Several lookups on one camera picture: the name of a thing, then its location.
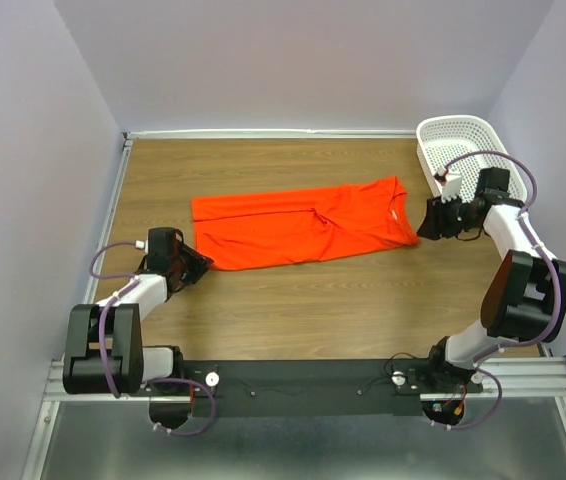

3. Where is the orange t shirt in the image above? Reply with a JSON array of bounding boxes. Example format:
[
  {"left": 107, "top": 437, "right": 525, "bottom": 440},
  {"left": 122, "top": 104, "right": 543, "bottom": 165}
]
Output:
[{"left": 191, "top": 176, "right": 419, "bottom": 271}]

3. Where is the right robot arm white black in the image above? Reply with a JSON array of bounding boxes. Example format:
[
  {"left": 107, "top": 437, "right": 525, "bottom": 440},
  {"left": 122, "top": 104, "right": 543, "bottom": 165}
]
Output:
[{"left": 417, "top": 167, "right": 566, "bottom": 392}]

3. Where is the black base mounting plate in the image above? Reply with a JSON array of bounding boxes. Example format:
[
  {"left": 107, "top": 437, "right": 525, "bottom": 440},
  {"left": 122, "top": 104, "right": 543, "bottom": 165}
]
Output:
[{"left": 137, "top": 357, "right": 487, "bottom": 432}]

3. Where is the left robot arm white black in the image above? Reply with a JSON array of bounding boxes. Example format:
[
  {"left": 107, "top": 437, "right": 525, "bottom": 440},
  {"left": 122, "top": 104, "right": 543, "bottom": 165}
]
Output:
[{"left": 62, "top": 227, "right": 213, "bottom": 398}]

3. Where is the white perforated plastic basket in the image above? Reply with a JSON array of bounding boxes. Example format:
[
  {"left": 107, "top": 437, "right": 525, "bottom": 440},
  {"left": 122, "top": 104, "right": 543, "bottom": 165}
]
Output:
[{"left": 416, "top": 115, "right": 527, "bottom": 202}]

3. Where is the aluminium frame rail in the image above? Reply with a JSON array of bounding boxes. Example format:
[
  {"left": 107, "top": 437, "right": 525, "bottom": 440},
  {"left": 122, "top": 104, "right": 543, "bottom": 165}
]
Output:
[{"left": 43, "top": 356, "right": 566, "bottom": 402}]

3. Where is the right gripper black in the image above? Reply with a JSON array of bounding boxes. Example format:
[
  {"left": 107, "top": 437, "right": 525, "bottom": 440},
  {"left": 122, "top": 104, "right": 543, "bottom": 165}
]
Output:
[{"left": 414, "top": 192, "right": 478, "bottom": 241}]

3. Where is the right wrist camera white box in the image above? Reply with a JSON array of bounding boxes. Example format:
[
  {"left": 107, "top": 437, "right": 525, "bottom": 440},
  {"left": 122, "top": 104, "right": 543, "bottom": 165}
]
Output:
[{"left": 434, "top": 168, "right": 462, "bottom": 203}]

